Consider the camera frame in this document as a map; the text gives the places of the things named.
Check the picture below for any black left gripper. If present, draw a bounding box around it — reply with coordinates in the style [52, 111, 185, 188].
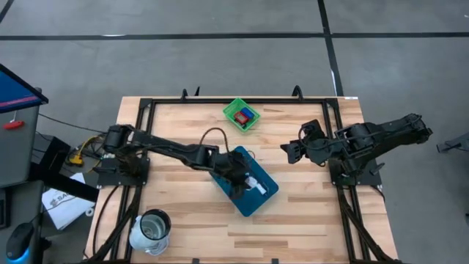
[214, 148, 259, 199]

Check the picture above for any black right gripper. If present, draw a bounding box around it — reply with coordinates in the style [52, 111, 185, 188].
[279, 137, 336, 165]

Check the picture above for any blue rectangular tray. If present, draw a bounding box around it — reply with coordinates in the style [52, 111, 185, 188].
[207, 145, 280, 218]

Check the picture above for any green plastic mesh basket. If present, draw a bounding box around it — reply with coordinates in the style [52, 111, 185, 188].
[222, 97, 262, 133]

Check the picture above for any silver metal cup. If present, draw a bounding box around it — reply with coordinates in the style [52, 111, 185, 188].
[128, 208, 172, 257]

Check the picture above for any grey chair base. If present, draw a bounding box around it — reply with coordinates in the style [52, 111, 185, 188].
[435, 131, 469, 154]

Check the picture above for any black desk beam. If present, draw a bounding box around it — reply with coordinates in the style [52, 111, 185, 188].
[28, 161, 100, 203]

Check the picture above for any white printed paper bag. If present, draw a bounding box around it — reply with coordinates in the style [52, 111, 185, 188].
[40, 172, 97, 231]

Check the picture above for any black box on floor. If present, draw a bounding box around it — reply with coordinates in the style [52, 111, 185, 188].
[34, 135, 73, 173]

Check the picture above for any grey tiered desk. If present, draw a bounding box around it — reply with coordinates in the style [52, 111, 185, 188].
[0, 104, 47, 264]

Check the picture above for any black computer mouse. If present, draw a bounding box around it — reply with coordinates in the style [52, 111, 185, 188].
[4, 221, 35, 262]

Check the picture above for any monitor with blue screen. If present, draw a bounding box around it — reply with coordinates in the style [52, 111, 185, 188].
[0, 62, 50, 114]

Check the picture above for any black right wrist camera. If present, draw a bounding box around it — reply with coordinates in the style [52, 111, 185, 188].
[299, 119, 323, 139]

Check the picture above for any black aluminium table frame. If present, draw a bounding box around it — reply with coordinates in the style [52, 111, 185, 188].
[86, 95, 404, 264]

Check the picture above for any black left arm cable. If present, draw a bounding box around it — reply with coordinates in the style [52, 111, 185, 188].
[199, 126, 231, 157]

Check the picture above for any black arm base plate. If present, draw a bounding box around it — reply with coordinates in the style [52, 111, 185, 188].
[328, 156, 383, 187]
[96, 157, 151, 187]

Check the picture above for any white jug power cord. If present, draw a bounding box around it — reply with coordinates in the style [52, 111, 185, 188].
[144, 238, 170, 257]

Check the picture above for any yellow cable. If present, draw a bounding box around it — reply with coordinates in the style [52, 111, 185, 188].
[64, 133, 111, 168]

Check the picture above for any black floor cable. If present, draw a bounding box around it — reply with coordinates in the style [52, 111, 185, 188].
[38, 113, 111, 136]

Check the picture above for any red handled tool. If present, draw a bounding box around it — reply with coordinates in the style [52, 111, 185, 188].
[2, 120, 26, 131]

